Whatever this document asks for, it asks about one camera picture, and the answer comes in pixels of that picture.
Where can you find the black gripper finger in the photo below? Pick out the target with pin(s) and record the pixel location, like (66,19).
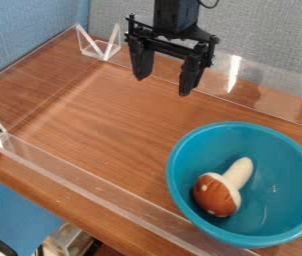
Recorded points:
(142,57)
(191,73)

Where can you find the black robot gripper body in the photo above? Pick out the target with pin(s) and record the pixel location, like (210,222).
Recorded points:
(191,42)

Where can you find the brown toy mushroom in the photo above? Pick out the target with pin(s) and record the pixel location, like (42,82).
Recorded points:
(217,190)

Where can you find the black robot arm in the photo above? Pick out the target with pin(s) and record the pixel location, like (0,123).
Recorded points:
(174,15)

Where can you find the blue plastic bowl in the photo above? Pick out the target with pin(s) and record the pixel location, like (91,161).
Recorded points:
(269,217)

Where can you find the clear acrylic back barrier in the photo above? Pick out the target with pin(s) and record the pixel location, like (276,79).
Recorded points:
(227,95)

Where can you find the clear acrylic barrier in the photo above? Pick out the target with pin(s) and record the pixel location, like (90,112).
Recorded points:
(102,207)
(227,95)

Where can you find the clear acrylic front barrier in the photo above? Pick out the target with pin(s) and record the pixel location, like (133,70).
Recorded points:
(102,207)

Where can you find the grey box under table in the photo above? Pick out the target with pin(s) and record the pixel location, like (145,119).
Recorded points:
(67,241)

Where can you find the clear acrylic corner bracket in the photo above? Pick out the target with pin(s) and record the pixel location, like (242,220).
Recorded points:
(98,48)

